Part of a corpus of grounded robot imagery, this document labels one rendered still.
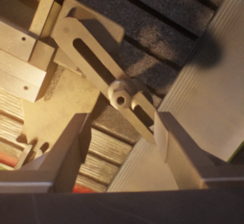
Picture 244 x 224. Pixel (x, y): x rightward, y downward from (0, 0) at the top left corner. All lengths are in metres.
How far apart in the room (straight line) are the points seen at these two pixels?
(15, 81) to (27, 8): 0.14
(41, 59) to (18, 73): 0.05
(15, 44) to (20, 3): 0.11
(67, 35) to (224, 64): 0.56
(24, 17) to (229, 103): 0.68
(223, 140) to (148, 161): 0.31
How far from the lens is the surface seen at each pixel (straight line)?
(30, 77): 0.34
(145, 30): 0.55
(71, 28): 0.30
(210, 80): 0.68
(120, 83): 0.27
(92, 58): 0.31
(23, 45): 0.33
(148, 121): 0.34
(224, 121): 0.77
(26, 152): 0.43
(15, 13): 0.41
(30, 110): 0.41
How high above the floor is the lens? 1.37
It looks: 74 degrees down
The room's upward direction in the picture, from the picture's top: 175 degrees clockwise
